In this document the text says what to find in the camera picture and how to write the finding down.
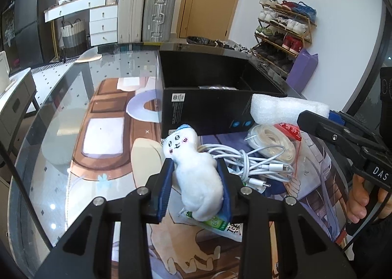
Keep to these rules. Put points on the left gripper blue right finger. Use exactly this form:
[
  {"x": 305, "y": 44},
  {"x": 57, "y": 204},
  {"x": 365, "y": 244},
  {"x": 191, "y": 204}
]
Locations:
[{"x": 225, "y": 212}]

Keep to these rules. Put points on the black cardboard box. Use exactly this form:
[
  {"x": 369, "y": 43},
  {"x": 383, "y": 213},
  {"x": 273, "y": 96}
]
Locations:
[{"x": 211, "y": 93}]

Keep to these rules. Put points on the purple bag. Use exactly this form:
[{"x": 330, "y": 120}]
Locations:
[{"x": 302, "y": 70}]

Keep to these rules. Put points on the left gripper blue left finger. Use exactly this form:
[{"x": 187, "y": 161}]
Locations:
[{"x": 163, "y": 188}]

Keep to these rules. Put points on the grey side cabinet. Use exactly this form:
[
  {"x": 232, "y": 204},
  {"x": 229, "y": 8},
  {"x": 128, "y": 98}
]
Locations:
[{"x": 17, "y": 93}]

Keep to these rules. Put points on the white foam wrap piece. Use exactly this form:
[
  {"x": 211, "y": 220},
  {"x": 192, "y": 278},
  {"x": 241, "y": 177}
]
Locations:
[{"x": 270, "y": 110}]

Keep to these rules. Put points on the striped woven basket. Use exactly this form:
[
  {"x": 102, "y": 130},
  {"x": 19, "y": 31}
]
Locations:
[{"x": 74, "y": 38}]

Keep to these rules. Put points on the green white snack packet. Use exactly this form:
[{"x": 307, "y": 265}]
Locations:
[{"x": 233, "y": 231}]

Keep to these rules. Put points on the black refrigerator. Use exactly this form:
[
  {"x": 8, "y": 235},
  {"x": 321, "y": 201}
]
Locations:
[{"x": 33, "y": 33}]

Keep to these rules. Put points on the white electric kettle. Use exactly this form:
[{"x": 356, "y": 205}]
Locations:
[{"x": 3, "y": 70}]

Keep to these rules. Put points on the white suitcase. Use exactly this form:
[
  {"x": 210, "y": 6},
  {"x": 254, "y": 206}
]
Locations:
[{"x": 130, "y": 15}]

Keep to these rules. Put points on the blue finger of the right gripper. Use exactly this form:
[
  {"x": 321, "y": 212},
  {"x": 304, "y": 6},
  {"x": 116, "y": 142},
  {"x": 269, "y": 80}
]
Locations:
[
  {"x": 337, "y": 117},
  {"x": 326, "y": 130}
]

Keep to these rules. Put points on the white plush toy blue hat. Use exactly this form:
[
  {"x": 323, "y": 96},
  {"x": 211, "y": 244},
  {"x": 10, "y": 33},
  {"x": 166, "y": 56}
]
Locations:
[{"x": 196, "y": 174}]

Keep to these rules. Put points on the white drawer desk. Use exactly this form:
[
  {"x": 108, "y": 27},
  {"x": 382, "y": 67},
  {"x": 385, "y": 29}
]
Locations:
[{"x": 101, "y": 15}]

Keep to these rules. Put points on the red white balloon glue bag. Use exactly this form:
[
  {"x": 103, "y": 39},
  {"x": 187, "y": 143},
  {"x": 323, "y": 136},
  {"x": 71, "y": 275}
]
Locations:
[{"x": 289, "y": 130}]

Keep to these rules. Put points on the silver suitcase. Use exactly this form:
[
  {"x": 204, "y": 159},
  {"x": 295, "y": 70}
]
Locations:
[{"x": 157, "y": 20}]

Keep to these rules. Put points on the right hand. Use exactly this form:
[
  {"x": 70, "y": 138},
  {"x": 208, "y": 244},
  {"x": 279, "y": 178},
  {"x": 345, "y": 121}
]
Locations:
[{"x": 359, "y": 198}]

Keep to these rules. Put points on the shoe rack with shoes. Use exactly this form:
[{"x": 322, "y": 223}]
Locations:
[{"x": 284, "y": 30}]

